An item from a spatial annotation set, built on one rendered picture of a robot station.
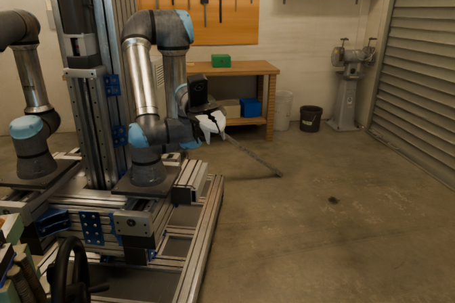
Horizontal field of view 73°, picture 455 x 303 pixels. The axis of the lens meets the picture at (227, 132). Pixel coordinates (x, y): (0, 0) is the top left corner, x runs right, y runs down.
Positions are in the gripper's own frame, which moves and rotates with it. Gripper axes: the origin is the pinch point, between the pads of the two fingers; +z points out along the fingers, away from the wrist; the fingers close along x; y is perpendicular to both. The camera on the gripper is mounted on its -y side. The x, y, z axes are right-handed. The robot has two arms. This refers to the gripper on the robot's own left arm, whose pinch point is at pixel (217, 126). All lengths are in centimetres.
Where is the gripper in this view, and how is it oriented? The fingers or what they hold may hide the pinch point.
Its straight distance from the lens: 65.9
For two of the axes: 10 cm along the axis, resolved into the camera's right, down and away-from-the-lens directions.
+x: -9.4, 2.4, -2.4
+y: 1.2, 9.0, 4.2
